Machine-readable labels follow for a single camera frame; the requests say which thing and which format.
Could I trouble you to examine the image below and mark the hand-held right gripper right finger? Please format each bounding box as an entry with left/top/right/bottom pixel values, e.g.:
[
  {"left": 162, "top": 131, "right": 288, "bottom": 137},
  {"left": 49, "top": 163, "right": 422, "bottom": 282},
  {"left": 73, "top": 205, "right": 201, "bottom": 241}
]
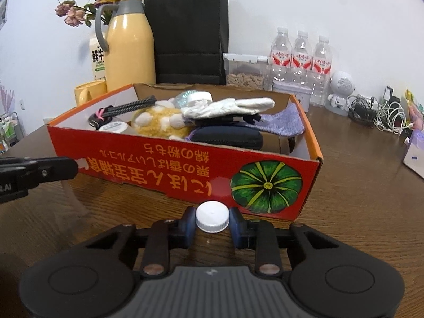
[{"left": 228, "top": 206, "right": 339, "bottom": 278}]

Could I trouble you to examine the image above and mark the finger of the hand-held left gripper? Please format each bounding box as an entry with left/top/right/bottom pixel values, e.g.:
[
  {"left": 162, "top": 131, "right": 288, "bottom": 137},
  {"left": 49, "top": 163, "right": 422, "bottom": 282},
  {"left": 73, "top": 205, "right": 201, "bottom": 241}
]
[{"left": 0, "top": 157, "right": 79, "bottom": 184}]

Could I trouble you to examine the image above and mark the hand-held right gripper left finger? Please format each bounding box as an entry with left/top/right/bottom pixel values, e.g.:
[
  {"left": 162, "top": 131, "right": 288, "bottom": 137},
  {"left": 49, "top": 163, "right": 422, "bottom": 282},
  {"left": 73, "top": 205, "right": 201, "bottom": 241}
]
[{"left": 85, "top": 206, "right": 197, "bottom": 279}]

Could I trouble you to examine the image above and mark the white screw cap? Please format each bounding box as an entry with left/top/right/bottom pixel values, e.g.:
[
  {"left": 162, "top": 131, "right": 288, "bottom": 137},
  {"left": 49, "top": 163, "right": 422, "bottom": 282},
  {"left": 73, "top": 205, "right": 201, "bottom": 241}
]
[{"left": 195, "top": 201, "right": 230, "bottom": 233}]

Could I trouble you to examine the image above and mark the red cardboard box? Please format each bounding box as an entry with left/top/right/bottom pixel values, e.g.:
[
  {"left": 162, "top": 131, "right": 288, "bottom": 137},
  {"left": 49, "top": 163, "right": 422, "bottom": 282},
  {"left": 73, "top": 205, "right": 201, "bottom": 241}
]
[{"left": 46, "top": 83, "right": 323, "bottom": 222}]

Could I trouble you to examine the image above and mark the navy zip pouch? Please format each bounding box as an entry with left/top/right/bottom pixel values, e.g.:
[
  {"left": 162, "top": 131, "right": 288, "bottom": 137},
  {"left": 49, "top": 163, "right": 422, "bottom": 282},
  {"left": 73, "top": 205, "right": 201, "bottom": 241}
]
[{"left": 190, "top": 114, "right": 264, "bottom": 149}]

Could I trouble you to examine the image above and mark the black braided cable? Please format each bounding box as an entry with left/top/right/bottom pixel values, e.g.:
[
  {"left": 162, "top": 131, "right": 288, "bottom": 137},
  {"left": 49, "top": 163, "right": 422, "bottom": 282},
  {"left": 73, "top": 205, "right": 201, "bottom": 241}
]
[{"left": 88, "top": 95, "right": 157, "bottom": 129}]

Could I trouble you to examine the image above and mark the purple knit cloth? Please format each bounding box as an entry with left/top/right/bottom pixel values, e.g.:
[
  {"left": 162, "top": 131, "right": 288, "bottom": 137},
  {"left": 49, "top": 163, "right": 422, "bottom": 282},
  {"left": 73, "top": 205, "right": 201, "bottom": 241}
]
[{"left": 258, "top": 104, "right": 307, "bottom": 138}]

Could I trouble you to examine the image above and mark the white glove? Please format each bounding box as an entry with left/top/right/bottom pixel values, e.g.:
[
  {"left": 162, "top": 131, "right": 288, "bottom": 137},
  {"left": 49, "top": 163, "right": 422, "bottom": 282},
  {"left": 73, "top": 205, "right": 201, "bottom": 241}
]
[{"left": 182, "top": 97, "right": 275, "bottom": 120}]

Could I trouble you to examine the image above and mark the iridescent plastic bag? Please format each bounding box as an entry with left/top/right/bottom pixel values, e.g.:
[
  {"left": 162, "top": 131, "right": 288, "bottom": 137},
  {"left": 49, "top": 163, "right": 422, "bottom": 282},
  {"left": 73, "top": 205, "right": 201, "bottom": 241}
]
[{"left": 172, "top": 90, "right": 199, "bottom": 108}]

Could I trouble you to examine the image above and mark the white storage rack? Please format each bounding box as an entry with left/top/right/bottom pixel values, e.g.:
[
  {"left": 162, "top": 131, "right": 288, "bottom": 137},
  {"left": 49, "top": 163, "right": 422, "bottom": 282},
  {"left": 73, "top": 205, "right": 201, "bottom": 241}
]
[{"left": 0, "top": 113, "right": 25, "bottom": 154}]

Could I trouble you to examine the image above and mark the yellow mug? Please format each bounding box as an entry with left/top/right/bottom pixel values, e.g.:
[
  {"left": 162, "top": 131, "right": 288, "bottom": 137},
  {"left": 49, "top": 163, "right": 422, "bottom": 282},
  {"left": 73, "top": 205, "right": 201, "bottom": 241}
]
[{"left": 73, "top": 80, "right": 107, "bottom": 107}]

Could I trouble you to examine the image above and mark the yellow plush toy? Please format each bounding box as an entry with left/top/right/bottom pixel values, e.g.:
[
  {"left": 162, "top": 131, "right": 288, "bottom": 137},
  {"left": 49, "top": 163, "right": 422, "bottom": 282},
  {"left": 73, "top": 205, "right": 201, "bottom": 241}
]
[{"left": 131, "top": 100, "right": 194, "bottom": 140}]

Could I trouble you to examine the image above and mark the white milk carton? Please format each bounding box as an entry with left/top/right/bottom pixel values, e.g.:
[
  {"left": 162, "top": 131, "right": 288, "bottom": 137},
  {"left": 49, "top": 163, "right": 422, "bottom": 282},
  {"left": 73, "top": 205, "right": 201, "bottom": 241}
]
[{"left": 89, "top": 36, "right": 108, "bottom": 82}]

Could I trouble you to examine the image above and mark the yellow thermos jug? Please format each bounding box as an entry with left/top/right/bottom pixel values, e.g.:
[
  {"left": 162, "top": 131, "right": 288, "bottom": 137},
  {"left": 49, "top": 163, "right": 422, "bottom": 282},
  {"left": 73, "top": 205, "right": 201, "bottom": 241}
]
[{"left": 95, "top": 0, "right": 157, "bottom": 92}]

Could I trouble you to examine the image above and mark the white tin box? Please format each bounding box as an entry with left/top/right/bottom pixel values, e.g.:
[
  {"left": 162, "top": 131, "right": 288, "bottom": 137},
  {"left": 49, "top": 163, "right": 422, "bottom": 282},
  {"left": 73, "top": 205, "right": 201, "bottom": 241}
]
[{"left": 272, "top": 80, "right": 312, "bottom": 112}]

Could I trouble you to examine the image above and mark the clear snack container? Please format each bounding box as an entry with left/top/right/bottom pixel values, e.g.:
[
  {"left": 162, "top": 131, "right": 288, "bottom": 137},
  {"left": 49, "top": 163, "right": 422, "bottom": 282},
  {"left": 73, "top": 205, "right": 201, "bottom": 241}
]
[{"left": 223, "top": 53, "right": 270, "bottom": 90}]

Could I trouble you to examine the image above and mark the dried flower bouquet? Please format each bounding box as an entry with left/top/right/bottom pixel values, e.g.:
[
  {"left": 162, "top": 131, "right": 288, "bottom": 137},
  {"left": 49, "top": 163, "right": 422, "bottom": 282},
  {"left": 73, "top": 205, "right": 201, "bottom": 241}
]
[{"left": 55, "top": 0, "right": 141, "bottom": 27}]

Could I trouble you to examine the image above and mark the white robot speaker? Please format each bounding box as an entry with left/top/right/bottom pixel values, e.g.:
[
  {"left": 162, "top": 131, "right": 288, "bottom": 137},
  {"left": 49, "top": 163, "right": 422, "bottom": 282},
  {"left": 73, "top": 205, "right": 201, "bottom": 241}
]
[{"left": 326, "top": 70, "right": 356, "bottom": 116}]

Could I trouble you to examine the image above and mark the black paper bag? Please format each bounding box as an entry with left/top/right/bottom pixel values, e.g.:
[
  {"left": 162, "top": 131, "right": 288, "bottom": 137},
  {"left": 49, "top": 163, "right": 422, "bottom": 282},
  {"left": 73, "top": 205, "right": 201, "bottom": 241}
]
[{"left": 143, "top": 0, "right": 230, "bottom": 86}]

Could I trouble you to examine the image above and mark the purple tissue pack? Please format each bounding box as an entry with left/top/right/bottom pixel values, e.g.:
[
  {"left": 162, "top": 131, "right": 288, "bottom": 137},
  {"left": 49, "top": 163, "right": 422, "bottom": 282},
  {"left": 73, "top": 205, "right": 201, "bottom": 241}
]
[{"left": 402, "top": 129, "right": 424, "bottom": 179}]

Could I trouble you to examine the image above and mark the black charger stand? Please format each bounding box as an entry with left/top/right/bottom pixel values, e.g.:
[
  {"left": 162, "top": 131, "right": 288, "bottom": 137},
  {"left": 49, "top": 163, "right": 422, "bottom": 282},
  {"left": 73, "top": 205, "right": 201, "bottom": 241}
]
[{"left": 384, "top": 85, "right": 401, "bottom": 107}]

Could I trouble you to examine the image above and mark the colourful snack packet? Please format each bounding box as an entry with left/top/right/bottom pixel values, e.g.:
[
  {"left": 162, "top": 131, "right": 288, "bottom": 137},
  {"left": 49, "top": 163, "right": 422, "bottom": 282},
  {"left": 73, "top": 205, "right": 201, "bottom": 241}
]
[{"left": 404, "top": 89, "right": 424, "bottom": 130}]

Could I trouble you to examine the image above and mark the black cable tangle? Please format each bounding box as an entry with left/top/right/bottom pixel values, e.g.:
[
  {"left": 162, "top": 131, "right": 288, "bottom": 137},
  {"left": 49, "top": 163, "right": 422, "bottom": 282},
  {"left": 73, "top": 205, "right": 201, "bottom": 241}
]
[{"left": 348, "top": 95, "right": 378, "bottom": 126}]

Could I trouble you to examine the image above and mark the white cable tangle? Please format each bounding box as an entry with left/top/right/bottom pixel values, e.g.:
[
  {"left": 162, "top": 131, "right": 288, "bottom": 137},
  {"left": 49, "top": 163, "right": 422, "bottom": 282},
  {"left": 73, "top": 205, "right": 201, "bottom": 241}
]
[{"left": 376, "top": 101, "right": 406, "bottom": 135}]

